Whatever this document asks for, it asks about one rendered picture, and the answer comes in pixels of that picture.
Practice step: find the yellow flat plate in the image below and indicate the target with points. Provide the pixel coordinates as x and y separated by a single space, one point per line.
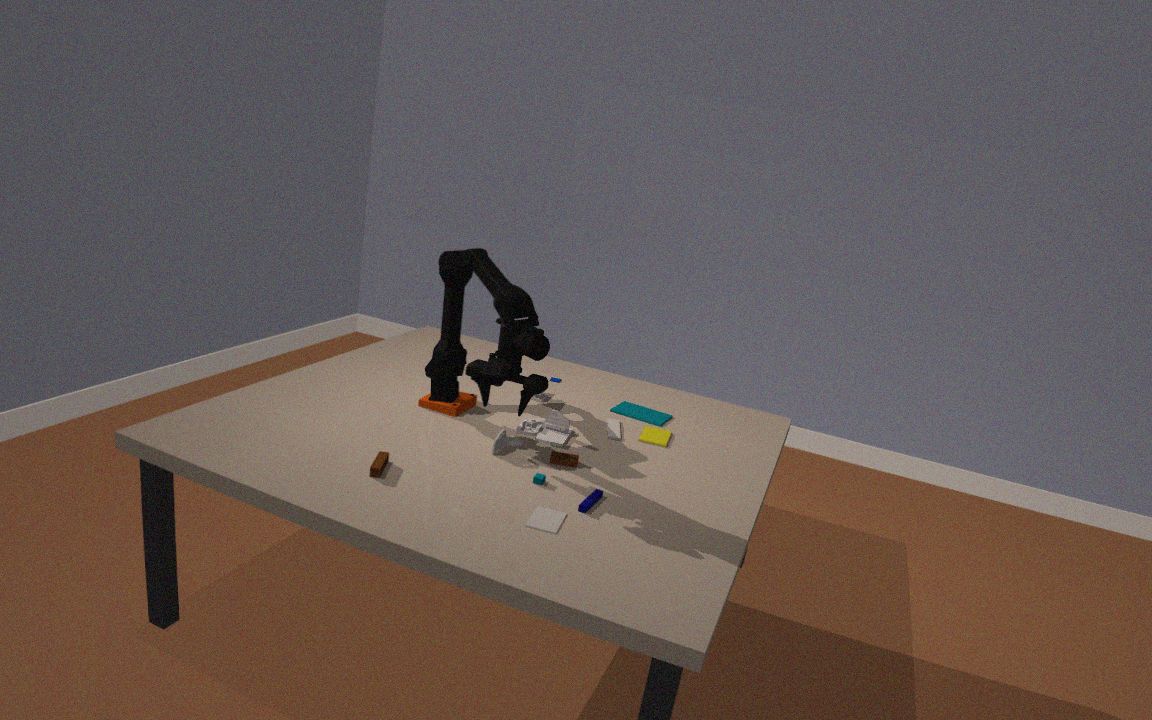
655 436

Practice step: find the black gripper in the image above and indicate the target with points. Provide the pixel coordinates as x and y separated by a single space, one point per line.
533 384

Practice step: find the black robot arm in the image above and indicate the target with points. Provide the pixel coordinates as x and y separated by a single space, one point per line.
510 301

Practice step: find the white flat square plate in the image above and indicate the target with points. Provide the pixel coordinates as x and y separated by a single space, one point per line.
545 519

